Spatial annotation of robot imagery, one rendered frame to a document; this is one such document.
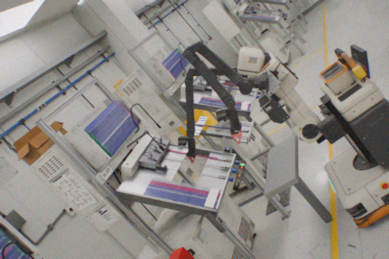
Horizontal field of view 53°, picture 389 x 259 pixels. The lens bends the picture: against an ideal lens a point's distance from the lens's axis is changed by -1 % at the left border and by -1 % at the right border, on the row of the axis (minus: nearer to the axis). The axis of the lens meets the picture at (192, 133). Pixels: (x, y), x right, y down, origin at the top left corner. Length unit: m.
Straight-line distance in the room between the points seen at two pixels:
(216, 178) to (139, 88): 1.52
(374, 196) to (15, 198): 3.10
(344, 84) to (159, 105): 2.05
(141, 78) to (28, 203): 1.64
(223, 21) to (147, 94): 3.55
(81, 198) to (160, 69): 1.61
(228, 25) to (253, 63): 4.86
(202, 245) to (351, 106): 1.37
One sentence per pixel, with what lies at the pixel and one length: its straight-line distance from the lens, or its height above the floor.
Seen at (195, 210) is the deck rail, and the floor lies 0.80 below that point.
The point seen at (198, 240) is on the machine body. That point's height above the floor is 0.57.
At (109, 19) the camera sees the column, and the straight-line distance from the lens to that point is 6.07.
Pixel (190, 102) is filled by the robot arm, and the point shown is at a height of 1.31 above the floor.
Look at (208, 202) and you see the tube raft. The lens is 2.63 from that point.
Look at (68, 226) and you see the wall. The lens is 4.26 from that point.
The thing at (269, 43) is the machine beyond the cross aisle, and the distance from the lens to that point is 7.21.
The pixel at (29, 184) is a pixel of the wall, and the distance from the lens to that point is 4.23.
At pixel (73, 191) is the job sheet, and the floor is 1.39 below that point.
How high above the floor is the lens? 1.73
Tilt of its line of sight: 12 degrees down
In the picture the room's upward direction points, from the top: 42 degrees counter-clockwise
